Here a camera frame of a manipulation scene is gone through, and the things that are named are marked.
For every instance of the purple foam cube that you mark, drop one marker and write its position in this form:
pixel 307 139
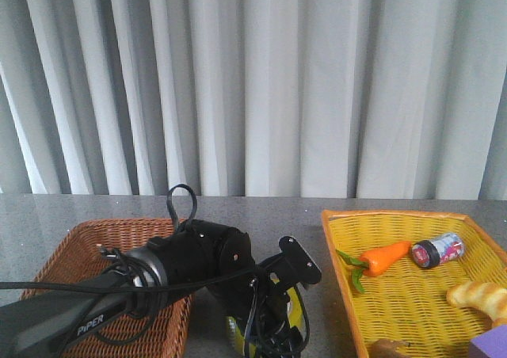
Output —
pixel 491 344

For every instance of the yellow tape roll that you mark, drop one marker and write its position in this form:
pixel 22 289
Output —
pixel 297 317

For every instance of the toy bread croissant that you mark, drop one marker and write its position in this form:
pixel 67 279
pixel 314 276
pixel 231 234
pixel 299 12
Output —
pixel 489 298

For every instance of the small red labelled can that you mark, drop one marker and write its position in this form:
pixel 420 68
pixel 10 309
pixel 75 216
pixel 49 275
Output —
pixel 430 253

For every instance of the yellow woven basket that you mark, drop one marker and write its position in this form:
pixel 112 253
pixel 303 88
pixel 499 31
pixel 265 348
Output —
pixel 407 302

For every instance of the brown wicker basket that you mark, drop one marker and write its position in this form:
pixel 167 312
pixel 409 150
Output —
pixel 77 258

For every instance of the brown dried leaf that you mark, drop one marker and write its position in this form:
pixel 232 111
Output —
pixel 388 348

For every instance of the white pleated curtain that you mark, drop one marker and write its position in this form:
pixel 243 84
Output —
pixel 312 98

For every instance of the orange toy carrot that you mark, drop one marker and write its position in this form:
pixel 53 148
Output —
pixel 374 262

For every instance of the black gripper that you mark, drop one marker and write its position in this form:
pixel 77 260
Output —
pixel 261 314

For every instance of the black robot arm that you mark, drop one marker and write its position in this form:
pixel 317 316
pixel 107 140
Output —
pixel 144 281

